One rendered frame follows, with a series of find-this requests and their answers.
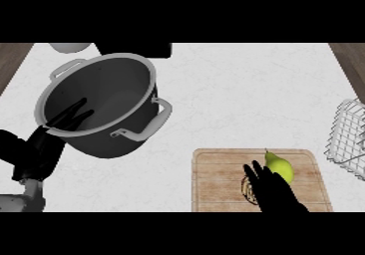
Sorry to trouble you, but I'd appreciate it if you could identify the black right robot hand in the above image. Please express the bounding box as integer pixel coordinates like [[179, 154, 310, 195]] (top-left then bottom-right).
[[241, 159, 310, 213]]

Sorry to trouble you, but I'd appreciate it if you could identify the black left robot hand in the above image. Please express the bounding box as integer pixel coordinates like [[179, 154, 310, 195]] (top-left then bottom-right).
[[0, 97, 96, 182]]

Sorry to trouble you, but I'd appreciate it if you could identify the brown cupcake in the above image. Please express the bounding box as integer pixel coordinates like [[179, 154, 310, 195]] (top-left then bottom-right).
[[239, 175, 260, 204]]

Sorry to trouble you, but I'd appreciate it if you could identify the wooden cutting board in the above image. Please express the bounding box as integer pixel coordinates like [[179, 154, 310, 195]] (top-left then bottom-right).
[[191, 147, 334, 213]]

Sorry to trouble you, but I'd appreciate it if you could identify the green pear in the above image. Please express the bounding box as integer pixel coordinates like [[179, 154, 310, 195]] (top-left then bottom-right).
[[263, 147, 296, 185]]

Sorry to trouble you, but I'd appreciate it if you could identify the large dark grey pot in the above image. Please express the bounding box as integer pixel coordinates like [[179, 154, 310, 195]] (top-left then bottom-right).
[[34, 53, 174, 159]]

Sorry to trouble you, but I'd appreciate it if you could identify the white round bowl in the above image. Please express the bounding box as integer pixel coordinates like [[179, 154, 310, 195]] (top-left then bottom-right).
[[47, 43, 94, 55]]

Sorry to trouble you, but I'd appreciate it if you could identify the white wire tiered basket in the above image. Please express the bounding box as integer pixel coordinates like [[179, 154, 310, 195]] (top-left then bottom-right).
[[324, 87, 365, 183]]

